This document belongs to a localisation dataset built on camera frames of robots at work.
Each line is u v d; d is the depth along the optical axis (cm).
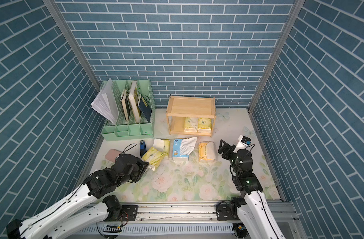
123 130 102
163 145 94
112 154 95
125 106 102
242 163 55
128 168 55
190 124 103
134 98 92
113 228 72
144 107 110
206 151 93
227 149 70
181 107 93
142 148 98
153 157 79
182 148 91
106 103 91
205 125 102
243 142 66
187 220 73
